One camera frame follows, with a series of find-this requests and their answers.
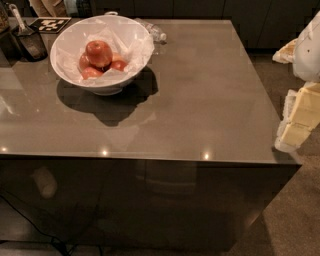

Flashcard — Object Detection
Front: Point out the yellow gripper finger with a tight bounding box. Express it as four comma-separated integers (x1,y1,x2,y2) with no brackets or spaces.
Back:
274,82,320,153
272,39,297,64

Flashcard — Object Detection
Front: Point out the red apple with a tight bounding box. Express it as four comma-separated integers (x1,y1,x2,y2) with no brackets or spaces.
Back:
85,40,113,68
79,53,90,71
81,67,103,80
110,60,128,71

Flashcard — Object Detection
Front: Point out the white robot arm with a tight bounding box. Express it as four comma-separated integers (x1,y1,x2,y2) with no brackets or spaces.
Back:
272,12,320,153

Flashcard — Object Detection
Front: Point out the white bowl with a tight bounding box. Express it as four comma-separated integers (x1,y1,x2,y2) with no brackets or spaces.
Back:
50,15,154,95

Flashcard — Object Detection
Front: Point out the dark glossy cabinet table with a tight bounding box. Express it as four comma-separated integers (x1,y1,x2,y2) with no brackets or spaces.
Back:
0,20,300,251

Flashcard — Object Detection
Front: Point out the clear plastic water bottle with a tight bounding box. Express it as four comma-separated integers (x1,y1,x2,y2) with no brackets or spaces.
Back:
136,18,167,43

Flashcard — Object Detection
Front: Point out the white paper liner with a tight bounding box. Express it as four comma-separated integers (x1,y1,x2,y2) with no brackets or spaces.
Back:
50,23,154,88

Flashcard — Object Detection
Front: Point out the black white marker tag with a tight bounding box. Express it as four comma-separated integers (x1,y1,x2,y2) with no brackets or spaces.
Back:
30,17,70,34

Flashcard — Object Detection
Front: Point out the black floor cable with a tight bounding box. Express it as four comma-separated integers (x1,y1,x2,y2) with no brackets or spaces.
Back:
0,194,104,256

